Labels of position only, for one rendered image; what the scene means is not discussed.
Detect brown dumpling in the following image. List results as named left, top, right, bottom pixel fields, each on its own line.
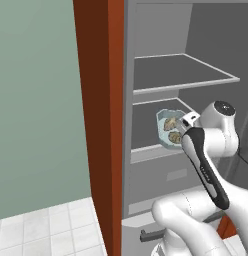
left=168, top=130, right=183, bottom=144
left=163, top=116, right=178, bottom=132

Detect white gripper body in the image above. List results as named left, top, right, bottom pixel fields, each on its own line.
left=176, top=116, right=186, bottom=134

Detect grey fridge shelf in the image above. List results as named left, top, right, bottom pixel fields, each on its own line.
left=132, top=52, right=241, bottom=96
left=130, top=97, right=197, bottom=165

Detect grey fridge drawer front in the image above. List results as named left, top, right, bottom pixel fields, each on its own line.
left=121, top=213, right=170, bottom=256

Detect grey fridge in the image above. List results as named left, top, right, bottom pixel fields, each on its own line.
left=121, top=0, right=248, bottom=256

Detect brown wooden cabinet panel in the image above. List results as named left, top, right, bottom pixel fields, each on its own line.
left=72, top=0, right=126, bottom=256

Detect dark fridge drawer handle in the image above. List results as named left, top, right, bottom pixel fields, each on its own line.
left=139, top=228, right=167, bottom=243

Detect clear tupperware container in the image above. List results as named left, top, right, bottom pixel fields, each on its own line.
left=156, top=108, right=187, bottom=150

